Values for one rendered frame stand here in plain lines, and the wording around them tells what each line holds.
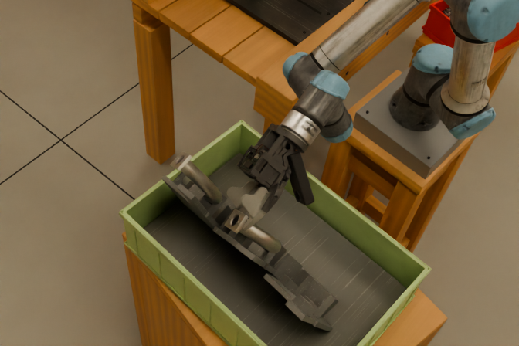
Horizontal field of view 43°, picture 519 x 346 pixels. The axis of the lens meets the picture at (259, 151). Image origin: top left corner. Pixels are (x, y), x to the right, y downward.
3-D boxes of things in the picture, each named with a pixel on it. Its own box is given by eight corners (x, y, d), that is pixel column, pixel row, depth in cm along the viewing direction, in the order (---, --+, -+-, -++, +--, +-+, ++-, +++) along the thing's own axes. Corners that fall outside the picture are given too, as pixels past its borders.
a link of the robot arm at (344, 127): (337, 97, 151) (325, 74, 142) (361, 133, 146) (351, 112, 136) (308, 116, 152) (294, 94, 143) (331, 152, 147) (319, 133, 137)
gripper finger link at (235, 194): (211, 203, 135) (241, 170, 134) (232, 218, 138) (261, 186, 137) (214, 210, 132) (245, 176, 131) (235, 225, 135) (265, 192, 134)
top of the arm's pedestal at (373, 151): (479, 134, 198) (483, 126, 194) (418, 196, 182) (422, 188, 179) (394, 77, 210) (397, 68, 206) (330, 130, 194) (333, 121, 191)
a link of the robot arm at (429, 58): (430, 66, 185) (446, 32, 174) (458, 101, 178) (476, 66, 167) (395, 78, 181) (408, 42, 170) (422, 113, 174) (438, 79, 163)
